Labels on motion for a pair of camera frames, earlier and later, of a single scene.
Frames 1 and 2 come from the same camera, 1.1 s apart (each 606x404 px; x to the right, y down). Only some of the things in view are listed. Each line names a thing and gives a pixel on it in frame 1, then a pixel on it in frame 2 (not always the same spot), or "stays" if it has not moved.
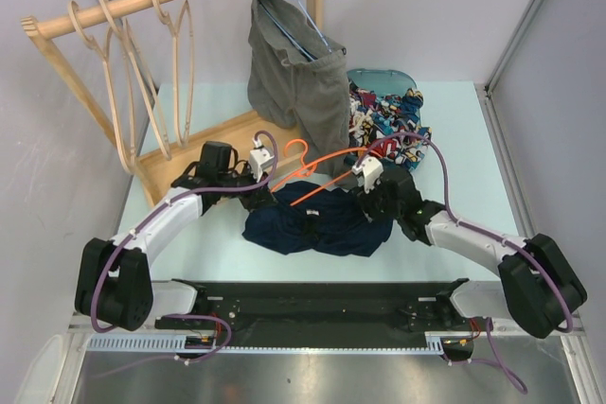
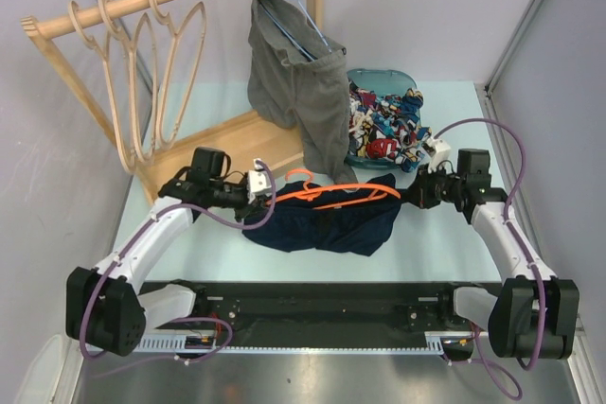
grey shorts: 297,78 stays
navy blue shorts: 331,219 stays
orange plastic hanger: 322,186 to 376,196
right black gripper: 365,202 to 419,192
